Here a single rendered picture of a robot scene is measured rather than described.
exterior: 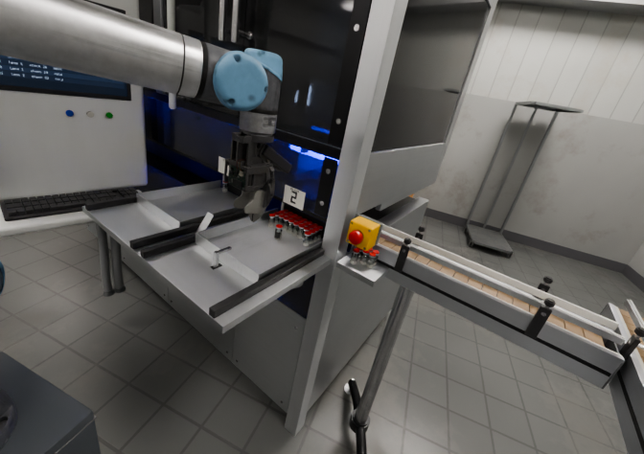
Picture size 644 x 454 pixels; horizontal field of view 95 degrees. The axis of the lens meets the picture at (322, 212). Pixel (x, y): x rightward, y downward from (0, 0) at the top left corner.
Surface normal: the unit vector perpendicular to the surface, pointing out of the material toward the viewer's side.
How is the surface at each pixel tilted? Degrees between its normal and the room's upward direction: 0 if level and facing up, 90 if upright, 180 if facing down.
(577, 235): 90
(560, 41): 90
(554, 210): 90
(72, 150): 90
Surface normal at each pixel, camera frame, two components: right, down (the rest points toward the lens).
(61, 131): 0.73, 0.38
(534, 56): -0.35, 0.31
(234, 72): 0.55, 0.42
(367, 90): -0.58, 0.22
